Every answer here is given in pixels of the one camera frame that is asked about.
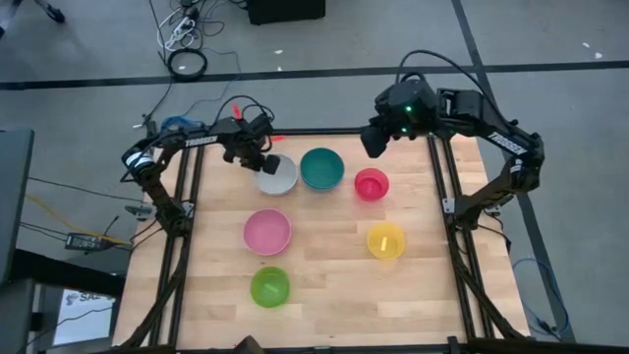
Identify white printed sign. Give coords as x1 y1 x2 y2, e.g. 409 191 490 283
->
51 288 118 347

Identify large pink bowl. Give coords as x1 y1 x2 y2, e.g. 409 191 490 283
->
243 207 293 257

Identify grey cabinet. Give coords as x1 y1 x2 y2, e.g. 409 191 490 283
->
0 127 35 287

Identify coiled black cable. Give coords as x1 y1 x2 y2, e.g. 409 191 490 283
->
167 47 209 83

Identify black tripod leg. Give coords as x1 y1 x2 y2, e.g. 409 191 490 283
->
32 0 67 25

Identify small green translucent bowl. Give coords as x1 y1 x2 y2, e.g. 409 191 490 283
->
250 265 292 309

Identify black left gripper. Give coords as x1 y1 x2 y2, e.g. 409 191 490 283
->
221 114 282 176

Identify blue cable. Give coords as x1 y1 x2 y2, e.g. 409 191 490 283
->
159 115 205 133
511 256 572 341

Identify white power strip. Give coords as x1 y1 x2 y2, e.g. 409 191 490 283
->
163 16 197 51

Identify black power supply box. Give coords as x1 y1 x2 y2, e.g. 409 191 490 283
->
64 232 107 253

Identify small yellow translucent bowl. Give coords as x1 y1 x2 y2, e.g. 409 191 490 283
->
367 222 407 262

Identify large teal bowl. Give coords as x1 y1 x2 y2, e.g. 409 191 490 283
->
299 147 346 191

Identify large white bowl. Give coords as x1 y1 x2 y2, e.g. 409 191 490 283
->
254 152 300 197

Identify yellow cable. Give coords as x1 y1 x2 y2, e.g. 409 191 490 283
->
25 193 133 246

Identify small red translucent bowl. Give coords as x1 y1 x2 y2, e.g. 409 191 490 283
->
354 167 390 203

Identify black aluminium table frame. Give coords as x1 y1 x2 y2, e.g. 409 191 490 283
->
112 128 629 354

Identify black box on floor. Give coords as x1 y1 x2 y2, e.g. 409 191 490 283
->
245 0 327 27

